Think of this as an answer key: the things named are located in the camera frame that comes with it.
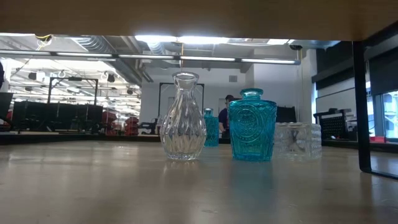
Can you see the long ceiling light bar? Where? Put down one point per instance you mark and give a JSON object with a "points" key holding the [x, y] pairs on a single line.
{"points": [[84, 54]]}

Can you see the clear wavy bottle-shaped vase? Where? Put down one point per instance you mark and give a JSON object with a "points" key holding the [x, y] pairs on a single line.
{"points": [[183, 130]]}

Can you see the teal medallion embossed glass vase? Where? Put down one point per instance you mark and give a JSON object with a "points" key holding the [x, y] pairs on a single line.
{"points": [[252, 130]]}

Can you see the grey wall vent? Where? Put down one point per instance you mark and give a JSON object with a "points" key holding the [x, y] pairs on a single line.
{"points": [[233, 78]]}

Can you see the black dome security camera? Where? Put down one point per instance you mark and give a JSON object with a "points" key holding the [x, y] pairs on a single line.
{"points": [[295, 47]]}

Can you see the teal ribbed cylinder glass vase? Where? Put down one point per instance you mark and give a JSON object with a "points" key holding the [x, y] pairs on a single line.
{"points": [[213, 130]]}

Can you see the black leaning board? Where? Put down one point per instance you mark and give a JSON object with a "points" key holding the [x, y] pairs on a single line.
{"points": [[286, 114]]}

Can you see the grey spiral ceiling duct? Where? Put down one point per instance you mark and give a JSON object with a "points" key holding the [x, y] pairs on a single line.
{"points": [[158, 49], [124, 67]]}

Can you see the black background robot arm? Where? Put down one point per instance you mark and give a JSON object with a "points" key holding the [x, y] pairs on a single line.
{"points": [[149, 126]]}

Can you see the red tool cabinet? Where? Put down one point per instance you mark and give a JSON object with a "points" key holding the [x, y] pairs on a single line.
{"points": [[132, 124], [109, 119]]}

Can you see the red box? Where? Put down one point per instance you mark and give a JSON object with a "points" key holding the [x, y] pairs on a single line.
{"points": [[380, 139]]}

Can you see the black partition panels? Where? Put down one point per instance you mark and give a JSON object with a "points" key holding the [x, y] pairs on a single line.
{"points": [[46, 116]]}

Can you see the window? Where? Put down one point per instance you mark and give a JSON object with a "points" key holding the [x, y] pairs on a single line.
{"points": [[390, 115]]}

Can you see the dark monitor screen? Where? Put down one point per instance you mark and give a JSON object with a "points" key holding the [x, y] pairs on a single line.
{"points": [[5, 105]]}

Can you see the black window blind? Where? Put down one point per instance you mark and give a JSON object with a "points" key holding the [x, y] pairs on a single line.
{"points": [[385, 76]]}

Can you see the clear diamond-cut square vase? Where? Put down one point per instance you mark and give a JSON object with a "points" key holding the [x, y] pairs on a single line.
{"points": [[298, 141]]}

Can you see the wooden shelf black metal legs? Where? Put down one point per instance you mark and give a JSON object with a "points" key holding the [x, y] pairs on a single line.
{"points": [[186, 17]]}

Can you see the person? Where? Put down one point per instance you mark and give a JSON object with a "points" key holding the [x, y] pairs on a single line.
{"points": [[224, 119]]}

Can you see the black ceiling spotlight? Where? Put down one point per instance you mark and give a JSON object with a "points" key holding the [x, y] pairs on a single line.
{"points": [[32, 75], [111, 78], [130, 91]]}

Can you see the black perforated cart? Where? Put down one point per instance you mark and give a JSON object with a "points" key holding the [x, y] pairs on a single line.
{"points": [[334, 124]]}

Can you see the white wall board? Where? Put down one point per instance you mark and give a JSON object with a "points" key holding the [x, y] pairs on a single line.
{"points": [[335, 99]]}

